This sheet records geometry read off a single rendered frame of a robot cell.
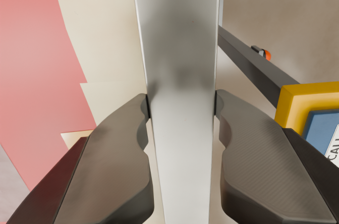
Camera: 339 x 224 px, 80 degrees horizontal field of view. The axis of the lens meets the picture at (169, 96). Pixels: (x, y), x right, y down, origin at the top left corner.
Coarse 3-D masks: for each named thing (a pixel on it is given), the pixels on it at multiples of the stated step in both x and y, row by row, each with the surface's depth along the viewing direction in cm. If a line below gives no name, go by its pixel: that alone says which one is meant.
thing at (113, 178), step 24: (144, 96) 12; (120, 120) 10; (144, 120) 10; (96, 144) 8; (120, 144) 8; (144, 144) 10; (96, 168) 7; (120, 168) 7; (144, 168) 7; (72, 192) 6; (96, 192) 6; (120, 192) 6; (144, 192) 6; (72, 216) 6; (96, 216) 6; (120, 216) 6; (144, 216) 7
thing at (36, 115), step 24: (0, 96) 15; (24, 96) 15; (48, 96) 15; (72, 96) 15; (0, 120) 17; (24, 120) 17; (48, 120) 16; (72, 120) 16; (0, 144) 18; (24, 144) 18; (48, 144) 18; (0, 168) 19; (24, 168) 19; (48, 168) 19; (0, 192) 21; (24, 192) 21; (0, 216) 23
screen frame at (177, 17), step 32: (160, 0) 9; (192, 0) 9; (160, 32) 10; (192, 32) 10; (160, 64) 10; (192, 64) 10; (160, 96) 11; (192, 96) 11; (160, 128) 12; (192, 128) 12; (160, 160) 14; (192, 160) 14; (160, 192) 16; (192, 192) 15
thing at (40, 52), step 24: (0, 0) 12; (24, 0) 12; (48, 0) 12; (0, 24) 13; (24, 24) 13; (48, 24) 13; (0, 48) 14; (24, 48) 14; (48, 48) 14; (72, 48) 14; (0, 72) 14; (24, 72) 14; (48, 72) 14; (72, 72) 14
